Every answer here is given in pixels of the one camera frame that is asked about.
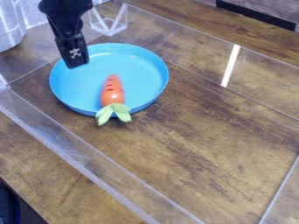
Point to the blue round tray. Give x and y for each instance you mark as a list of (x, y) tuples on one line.
[(139, 68)]

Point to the clear acrylic enclosure wall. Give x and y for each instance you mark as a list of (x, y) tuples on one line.
[(179, 166)]

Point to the orange toy carrot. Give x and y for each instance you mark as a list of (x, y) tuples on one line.
[(112, 101)]

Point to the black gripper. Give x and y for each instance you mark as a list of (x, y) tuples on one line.
[(64, 16)]

